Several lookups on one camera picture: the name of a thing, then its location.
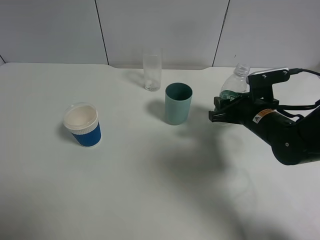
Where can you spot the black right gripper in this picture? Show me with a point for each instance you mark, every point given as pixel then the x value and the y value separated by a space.
pixel 256 114

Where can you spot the tall clear glass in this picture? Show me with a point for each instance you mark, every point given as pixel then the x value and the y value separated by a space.
pixel 152 68

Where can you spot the teal green plastic cup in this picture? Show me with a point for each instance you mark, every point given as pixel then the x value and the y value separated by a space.
pixel 178 98

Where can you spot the clear bottle with green label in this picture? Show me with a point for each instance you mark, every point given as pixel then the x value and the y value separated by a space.
pixel 235 85

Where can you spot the blue cup with white rim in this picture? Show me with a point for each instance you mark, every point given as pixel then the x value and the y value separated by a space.
pixel 82 121

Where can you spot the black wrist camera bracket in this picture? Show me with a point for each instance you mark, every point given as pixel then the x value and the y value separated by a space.
pixel 261 83

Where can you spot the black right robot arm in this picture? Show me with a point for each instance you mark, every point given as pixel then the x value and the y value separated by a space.
pixel 292 132

